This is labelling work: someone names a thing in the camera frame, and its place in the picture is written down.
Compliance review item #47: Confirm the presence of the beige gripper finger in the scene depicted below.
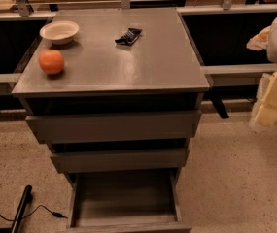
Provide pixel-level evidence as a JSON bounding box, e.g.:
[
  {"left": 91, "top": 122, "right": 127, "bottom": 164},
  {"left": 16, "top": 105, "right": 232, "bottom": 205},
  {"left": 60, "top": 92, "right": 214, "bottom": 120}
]
[
  {"left": 246, "top": 26, "right": 270, "bottom": 51},
  {"left": 250, "top": 71, "right": 277, "bottom": 127}
]

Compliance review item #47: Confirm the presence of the orange fruit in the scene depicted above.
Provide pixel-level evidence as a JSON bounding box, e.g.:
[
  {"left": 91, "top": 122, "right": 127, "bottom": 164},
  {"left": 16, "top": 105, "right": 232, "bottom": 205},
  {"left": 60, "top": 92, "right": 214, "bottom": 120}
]
[{"left": 39, "top": 50, "right": 65, "bottom": 75}]

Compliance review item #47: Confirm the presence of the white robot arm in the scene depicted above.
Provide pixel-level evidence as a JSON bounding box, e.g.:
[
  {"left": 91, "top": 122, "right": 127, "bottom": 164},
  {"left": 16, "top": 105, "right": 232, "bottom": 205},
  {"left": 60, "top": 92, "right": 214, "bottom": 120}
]
[{"left": 246, "top": 17, "right": 277, "bottom": 129}]

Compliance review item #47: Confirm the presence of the grey top drawer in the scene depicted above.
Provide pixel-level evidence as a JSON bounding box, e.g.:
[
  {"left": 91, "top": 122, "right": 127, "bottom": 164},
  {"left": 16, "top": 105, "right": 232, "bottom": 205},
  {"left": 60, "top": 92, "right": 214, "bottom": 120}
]
[{"left": 26, "top": 111, "right": 201, "bottom": 144}]

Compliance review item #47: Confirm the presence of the grey middle drawer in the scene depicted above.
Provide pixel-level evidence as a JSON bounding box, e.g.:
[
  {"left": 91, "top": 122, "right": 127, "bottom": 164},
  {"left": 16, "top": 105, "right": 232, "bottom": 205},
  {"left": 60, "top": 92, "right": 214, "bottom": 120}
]
[{"left": 51, "top": 148, "right": 189, "bottom": 173}]

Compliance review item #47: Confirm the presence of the grey drawer cabinet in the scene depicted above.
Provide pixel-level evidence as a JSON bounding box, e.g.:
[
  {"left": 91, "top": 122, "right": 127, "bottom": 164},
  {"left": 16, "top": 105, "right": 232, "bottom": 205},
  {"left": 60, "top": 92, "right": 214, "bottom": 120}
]
[{"left": 11, "top": 7, "right": 211, "bottom": 189}]

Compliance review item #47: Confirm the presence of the grey open bottom drawer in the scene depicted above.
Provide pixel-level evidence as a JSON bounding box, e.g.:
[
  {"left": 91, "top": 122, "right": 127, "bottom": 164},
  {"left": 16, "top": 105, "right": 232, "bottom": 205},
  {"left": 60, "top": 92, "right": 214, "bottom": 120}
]
[{"left": 58, "top": 169, "right": 190, "bottom": 233}]

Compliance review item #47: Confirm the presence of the black snack packet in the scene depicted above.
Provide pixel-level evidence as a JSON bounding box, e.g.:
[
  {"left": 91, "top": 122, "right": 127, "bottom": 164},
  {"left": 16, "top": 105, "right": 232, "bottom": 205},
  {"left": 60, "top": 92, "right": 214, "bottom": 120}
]
[{"left": 115, "top": 28, "right": 142, "bottom": 46}]

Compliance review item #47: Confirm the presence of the black floor bar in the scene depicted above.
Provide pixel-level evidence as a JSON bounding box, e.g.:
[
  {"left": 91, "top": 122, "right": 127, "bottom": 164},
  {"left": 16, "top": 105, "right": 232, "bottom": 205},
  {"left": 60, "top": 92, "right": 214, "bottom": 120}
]
[{"left": 0, "top": 185, "right": 32, "bottom": 233}]

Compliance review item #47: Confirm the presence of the grey right shelf rail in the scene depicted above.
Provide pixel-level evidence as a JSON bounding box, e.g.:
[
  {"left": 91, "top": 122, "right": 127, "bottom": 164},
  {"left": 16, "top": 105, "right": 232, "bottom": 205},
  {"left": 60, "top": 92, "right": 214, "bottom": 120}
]
[{"left": 201, "top": 63, "right": 277, "bottom": 87}]

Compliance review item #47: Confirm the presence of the black table leg bracket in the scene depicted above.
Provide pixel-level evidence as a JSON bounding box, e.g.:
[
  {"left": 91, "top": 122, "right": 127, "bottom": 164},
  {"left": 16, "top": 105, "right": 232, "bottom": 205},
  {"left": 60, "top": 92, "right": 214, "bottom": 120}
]
[{"left": 209, "top": 88, "right": 229, "bottom": 119}]

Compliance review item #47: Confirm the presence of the black floor cable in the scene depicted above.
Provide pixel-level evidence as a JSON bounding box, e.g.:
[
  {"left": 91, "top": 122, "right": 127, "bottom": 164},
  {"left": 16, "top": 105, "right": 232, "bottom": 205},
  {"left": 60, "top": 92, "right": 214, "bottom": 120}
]
[{"left": 0, "top": 200, "right": 69, "bottom": 223}]

